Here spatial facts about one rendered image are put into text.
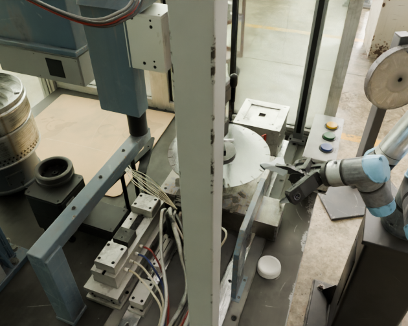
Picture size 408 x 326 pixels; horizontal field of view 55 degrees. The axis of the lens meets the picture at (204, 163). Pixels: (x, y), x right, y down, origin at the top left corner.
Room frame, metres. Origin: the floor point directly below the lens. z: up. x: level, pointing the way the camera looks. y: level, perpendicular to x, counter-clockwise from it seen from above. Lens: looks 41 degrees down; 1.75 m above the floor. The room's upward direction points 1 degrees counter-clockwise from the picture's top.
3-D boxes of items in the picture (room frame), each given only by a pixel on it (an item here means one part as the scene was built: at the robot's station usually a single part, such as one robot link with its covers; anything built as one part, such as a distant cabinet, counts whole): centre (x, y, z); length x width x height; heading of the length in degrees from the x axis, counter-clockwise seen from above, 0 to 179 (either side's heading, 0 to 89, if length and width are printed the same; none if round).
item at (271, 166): (0.91, -0.22, 0.96); 0.09 x 0.06 x 0.03; 59
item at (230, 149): (0.99, -0.05, 0.96); 0.11 x 0.11 x 0.03
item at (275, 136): (1.27, -0.23, 0.82); 0.18 x 0.18 x 0.15; 68
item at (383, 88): (1.78, -0.94, 0.50); 0.50 x 0.50 x 1.00; 9
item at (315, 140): (1.13, -0.44, 0.82); 0.28 x 0.11 x 0.15; 158
